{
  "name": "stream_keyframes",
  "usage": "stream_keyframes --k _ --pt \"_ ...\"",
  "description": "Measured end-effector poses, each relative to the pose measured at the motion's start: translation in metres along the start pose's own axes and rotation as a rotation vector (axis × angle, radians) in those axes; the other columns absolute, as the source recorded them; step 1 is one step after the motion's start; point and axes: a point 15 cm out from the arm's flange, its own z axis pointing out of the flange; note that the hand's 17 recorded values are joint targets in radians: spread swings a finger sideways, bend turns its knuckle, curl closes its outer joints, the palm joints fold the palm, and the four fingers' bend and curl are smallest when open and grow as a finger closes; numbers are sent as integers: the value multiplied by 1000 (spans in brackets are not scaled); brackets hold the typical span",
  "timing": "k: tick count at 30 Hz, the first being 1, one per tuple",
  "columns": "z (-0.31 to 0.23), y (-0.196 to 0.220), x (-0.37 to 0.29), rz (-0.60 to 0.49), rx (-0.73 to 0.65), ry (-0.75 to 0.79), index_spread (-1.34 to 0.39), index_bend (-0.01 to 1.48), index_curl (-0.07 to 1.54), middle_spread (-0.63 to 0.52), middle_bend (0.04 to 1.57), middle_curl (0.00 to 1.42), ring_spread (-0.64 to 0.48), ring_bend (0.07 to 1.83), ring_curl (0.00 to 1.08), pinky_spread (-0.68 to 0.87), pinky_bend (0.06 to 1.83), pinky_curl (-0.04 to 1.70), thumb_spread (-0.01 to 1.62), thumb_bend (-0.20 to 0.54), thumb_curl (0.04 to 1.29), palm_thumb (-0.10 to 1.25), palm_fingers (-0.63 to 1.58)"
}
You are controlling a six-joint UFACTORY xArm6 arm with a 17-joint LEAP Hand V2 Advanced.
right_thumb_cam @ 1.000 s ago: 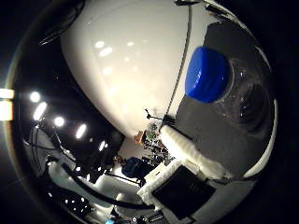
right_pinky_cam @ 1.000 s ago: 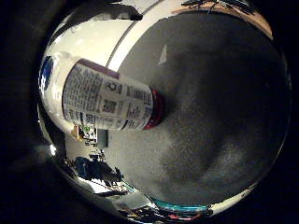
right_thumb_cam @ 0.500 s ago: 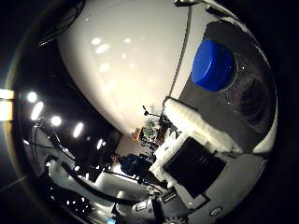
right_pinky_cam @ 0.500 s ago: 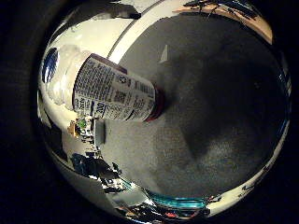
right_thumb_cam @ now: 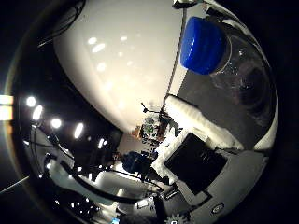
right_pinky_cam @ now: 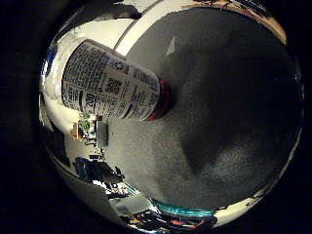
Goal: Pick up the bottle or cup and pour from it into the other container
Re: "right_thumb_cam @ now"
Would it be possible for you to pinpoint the clear bottle with blue cap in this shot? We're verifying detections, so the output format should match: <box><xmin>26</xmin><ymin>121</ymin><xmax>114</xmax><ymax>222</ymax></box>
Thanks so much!
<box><xmin>179</xmin><ymin>16</ymin><xmax>278</xmax><ymax>129</ymax></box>

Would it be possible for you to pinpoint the black tripod stand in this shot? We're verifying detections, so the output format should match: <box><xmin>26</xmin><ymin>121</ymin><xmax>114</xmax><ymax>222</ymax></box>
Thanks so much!
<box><xmin>140</xmin><ymin>102</ymin><xmax>169</xmax><ymax>125</ymax></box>

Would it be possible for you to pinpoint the person in dark clothes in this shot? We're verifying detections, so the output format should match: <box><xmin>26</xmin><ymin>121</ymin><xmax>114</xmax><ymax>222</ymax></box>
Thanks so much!
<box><xmin>121</xmin><ymin>150</ymin><xmax>151</xmax><ymax>175</ymax></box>

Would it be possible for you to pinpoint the bright ceiling light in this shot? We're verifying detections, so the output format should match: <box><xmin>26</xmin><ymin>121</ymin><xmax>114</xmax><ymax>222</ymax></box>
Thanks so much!
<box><xmin>50</xmin><ymin>117</ymin><xmax>63</xmax><ymax>130</ymax></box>
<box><xmin>25</xmin><ymin>95</ymin><xmax>37</xmax><ymax>108</ymax></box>
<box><xmin>32</xmin><ymin>105</ymin><xmax>44</xmax><ymax>121</ymax></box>
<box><xmin>73</xmin><ymin>122</ymin><xmax>85</xmax><ymax>140</ymax></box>

